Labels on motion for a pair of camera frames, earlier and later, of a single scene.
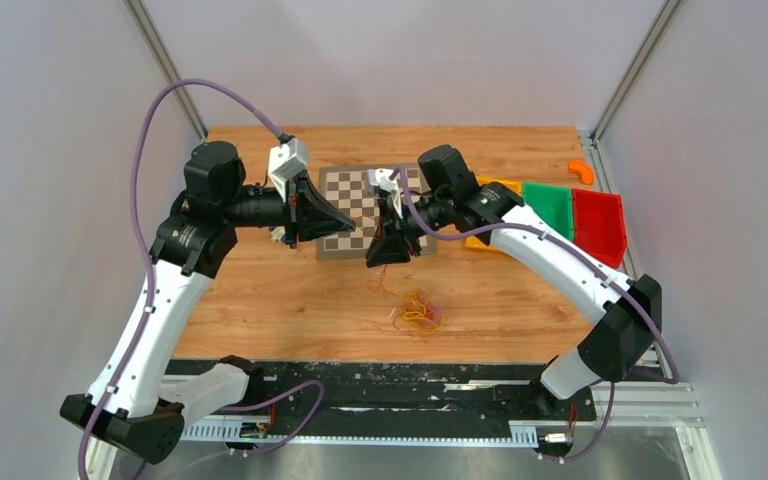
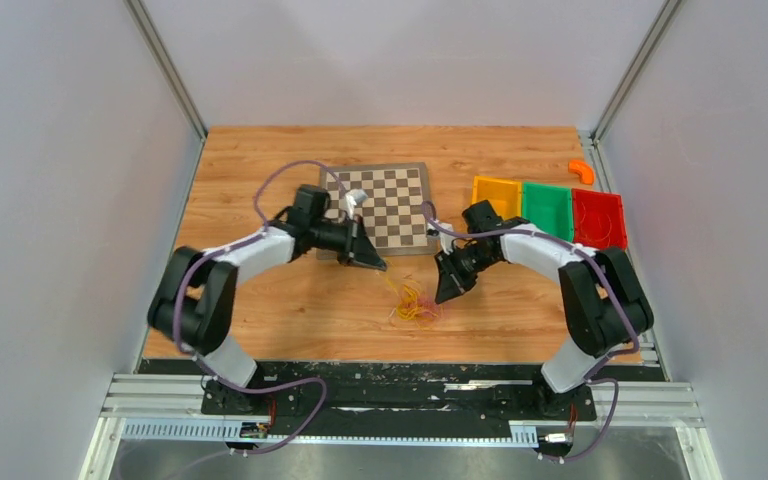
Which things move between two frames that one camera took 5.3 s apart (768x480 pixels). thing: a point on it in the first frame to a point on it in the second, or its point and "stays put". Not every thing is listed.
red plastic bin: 598,225 stays put
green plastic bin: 552,203 stays put
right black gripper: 393,240 to 451,282
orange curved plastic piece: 584,172 stays put
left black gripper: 310,215 to 357,248
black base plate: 404,392 stays put
